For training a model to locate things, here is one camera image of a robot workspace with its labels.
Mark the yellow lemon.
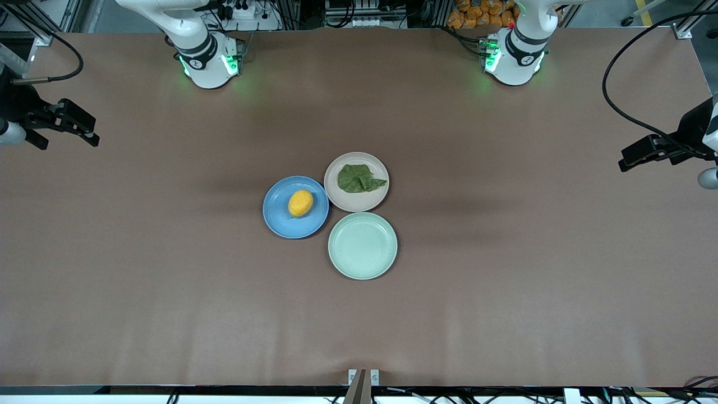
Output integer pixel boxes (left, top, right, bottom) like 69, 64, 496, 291
288, 189, 314, 218

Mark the green lettuce leaf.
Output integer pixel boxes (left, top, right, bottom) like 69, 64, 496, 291
337, 163, 388, 194

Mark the brown table mat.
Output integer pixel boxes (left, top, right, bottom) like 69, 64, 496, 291
0, 28, 718, 388

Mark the white power strip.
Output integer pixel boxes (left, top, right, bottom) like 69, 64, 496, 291
216, 0, 281, 32

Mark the blue plate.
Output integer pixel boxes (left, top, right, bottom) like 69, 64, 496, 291
263, 176, 330, 240

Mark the bag of orange items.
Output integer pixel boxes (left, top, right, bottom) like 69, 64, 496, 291
447, 0, 519, 30

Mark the beige plate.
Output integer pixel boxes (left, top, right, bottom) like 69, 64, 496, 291
324, 151, 390, 213

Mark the light green plate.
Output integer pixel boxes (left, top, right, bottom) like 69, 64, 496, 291
328, 212, 398, 281

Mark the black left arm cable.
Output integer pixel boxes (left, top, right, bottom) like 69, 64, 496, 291
602, 10, 718, 153

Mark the aluminium frame post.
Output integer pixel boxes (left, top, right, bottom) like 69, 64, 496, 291
0, 0, 79, 47
675, 0, 718, 40

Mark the metal bracket on table edge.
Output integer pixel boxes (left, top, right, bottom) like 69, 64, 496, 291
343, 368, 381, 404

